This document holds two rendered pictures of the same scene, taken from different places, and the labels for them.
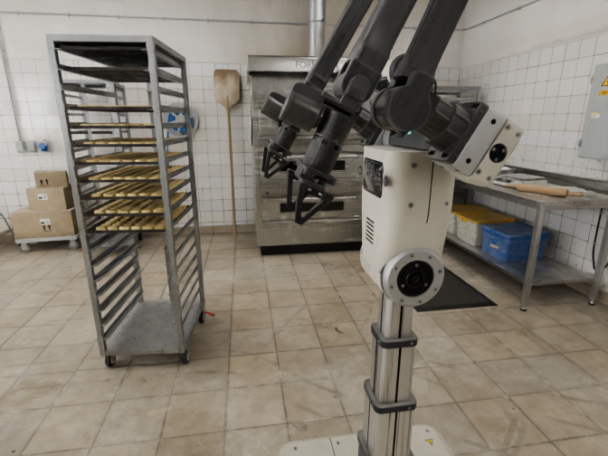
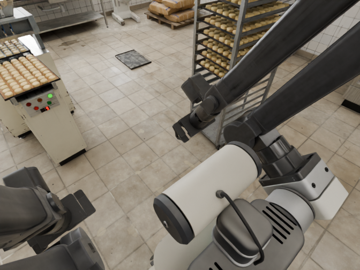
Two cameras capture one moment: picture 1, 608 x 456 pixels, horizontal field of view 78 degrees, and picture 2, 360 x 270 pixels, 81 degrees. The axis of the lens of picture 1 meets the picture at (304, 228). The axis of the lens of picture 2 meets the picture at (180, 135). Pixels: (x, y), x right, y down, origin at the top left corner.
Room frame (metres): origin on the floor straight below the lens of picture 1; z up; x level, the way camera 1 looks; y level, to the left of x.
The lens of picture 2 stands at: (0.83, -0.32, 1.81)
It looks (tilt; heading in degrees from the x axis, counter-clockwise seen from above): 47 degrees down; 58
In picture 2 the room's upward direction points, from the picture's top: straight up
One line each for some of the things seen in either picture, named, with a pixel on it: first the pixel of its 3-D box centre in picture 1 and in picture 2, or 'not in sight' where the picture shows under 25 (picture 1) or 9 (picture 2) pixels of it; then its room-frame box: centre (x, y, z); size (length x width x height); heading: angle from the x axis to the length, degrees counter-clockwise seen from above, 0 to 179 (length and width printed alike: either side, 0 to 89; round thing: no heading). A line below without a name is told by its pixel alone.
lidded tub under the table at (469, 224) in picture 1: (483, 228); not in sight; (3.74, -1.87, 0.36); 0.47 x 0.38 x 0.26; 99
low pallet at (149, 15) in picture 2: not in sight; (172, 17); (3.61, 4.57, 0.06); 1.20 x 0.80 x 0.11; 101
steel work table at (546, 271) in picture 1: (494, 220); not in sight; (3.59, -1.89, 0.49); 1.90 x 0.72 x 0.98; 9
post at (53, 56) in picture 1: (80, 213); (194, 50); (1.90, 1.17, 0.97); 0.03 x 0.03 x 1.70; 3
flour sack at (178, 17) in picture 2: not in sight; (180, 14); (3.68, 4.28, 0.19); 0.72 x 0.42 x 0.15; 13
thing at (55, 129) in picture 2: not in sight; (43, 112); (0.51, 1.75, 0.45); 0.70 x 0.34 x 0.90; 102
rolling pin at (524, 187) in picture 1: (541, 189); not in sight; (2.92, -1.88, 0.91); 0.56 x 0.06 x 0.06; 38
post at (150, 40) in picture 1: (167, 212); (231, 72); (1.93, 0.72, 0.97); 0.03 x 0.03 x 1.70; 3
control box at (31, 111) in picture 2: not in sight; (41, 103); (0.59, 1.40, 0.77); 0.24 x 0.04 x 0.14; 12
